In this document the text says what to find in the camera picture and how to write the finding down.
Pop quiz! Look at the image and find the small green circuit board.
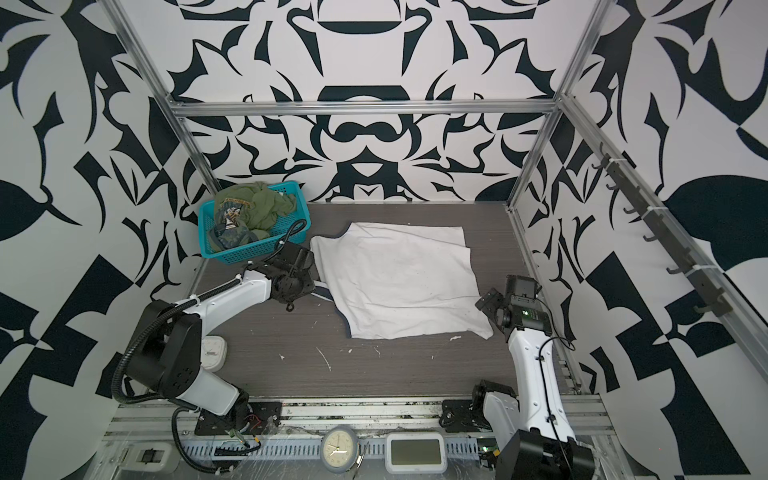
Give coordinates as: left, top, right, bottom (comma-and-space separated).
476, 437, 500, 470

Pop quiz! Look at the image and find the teal plastic basket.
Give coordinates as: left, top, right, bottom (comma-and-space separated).
198, 181, 311, 264

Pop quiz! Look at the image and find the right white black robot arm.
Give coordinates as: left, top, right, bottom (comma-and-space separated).
473, 275, 596, 479

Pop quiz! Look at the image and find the green tank top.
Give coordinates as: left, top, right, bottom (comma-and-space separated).
207, 182, 297, 252

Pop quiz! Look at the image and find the small white square clock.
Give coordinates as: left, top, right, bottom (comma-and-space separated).
200, 335, 228, 373

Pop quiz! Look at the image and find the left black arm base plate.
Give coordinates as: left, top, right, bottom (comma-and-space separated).
194, 401, 283, 436

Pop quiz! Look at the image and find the white digital display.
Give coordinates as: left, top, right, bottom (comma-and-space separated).
385, 431, 447, 474

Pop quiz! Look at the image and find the black wall hook rail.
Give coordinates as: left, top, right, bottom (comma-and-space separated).
592, 144, 733, 317

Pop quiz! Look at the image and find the horizontal aluminium frame bar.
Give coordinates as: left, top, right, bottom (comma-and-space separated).
170, 99, 556, 118

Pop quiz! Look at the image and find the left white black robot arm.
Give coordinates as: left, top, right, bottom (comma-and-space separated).
110, 242, 314, 422

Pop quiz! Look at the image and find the black corrugated cable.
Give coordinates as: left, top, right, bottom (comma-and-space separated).
170, 407, 241, 475

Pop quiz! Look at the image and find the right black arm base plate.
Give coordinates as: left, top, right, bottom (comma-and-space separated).
439, 399, 491, 433

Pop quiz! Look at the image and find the white tank top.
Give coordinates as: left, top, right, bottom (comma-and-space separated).
310, 222, 493, 340

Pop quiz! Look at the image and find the round analog clock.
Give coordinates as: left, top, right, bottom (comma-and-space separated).
320, 426, 361, 474

